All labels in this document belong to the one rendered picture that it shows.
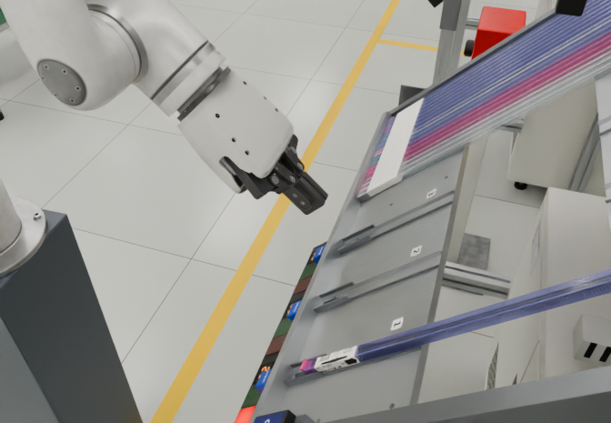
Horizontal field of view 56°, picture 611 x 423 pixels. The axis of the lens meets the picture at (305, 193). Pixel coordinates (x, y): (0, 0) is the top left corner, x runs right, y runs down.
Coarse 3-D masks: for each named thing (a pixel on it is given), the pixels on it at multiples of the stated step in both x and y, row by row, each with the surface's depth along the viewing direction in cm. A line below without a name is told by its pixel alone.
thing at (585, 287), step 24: (552, 288) 46; (576, 288) 44; (600, 288) 43; (480, 312) 50; (504, 312) 48; (528, 312) 47; (408, 336) 54; (432, 336) 52; (312, 360) 63; (360, 360) 58
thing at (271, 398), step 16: (384, 128) 104; (368, 160) 96; (352, 192) 89; (352, 208) 87; (336, 224) 84; (352, 224) 86; (336, 240) 82; (336, 256) 80; (320, 272) 77; (320, 288) 76; (304, 304) 73; (320, 304) 74; (304, 320) 71; (288, 336) 69; (304, 336) 70; (288, 352) 67; (272, 368) 66; (288, 368) 66; (272, 384) 64; (272, 400) 63; (256, 416) 61
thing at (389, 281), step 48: (384, 192) 86; (432, 192) 75; (384, 240) 75; (432, 240) 66; (336, 288) 73; (384, 288) 66; (432, 288) 59; (336, 336) 66; (384, 336) 59; (288, 384) 65; (336, 384) 59; (384, 384) 54
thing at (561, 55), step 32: (608, 0) 77; (544, 32) 85; (576, 32) 77; (608, 32) 70; (480, 64) 94; (512, 64) 84; (544, 64) 77; (576, 64) 70; (608, 64) 65; (448, 96) 93; (480, 96) 84; (512, 96) 76; (544, 96) 70; (416, 128) 93; (448, 128) 84; (480, 128) 76; (384, 160) 93; (416, 160) 83
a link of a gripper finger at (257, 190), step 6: (228, 162) 58; (234, 168) 58; (240, 174) 57; (246, 174) 57; (252, 174) 58; (246, 180) 57; (252, 180) 57; (258, 180) 58; (264, 180) 58; (246, 186) 58; (252, 186) 57; (258, 186) 57; (264, 186) 58; (270, 186) 59; (252, 192) 58; (258, 192) 57; (264, 192) 58; (258, 198) 58
